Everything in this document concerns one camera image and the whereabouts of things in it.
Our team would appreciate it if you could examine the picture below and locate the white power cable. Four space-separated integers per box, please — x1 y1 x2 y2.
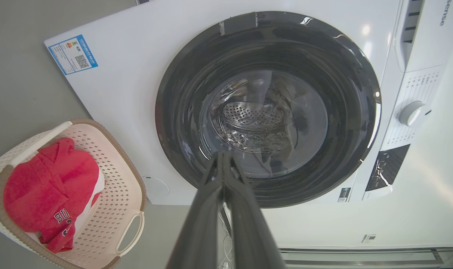
216 209 234 269

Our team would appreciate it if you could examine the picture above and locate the round white filter cover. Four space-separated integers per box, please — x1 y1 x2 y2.
141 176 170 198

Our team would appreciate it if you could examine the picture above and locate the white washer control knob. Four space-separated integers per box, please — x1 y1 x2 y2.
398 101 428 127

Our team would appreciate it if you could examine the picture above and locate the grey metal frame rail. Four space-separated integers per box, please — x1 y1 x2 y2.
279 247 453 269

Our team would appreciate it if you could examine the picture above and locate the cream perforated laundry basket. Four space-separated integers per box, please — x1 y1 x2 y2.
0 118 147 269

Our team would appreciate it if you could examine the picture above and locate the round black washer door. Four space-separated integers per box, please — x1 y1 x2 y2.
155 11 382 208

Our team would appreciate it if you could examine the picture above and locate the red and white garment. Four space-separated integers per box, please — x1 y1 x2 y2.
3 137 105 254

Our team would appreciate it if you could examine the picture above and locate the blue energy label sticker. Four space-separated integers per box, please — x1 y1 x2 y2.
48 34 99 76

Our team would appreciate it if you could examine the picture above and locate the black washer door handle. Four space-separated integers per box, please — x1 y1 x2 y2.
219 12 258 36

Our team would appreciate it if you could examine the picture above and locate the white detergent drawer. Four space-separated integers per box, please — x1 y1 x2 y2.
394 0 425 72

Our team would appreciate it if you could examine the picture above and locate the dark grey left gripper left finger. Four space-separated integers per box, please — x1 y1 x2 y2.
166 152 225 269

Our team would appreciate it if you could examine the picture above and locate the white front-load washing machine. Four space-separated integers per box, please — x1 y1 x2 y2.
44 0 453 206

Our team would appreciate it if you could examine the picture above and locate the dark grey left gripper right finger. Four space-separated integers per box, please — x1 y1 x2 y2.
224 152 287 269

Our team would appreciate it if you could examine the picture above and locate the black washer display panel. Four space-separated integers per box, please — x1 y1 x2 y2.
365 144 411 192

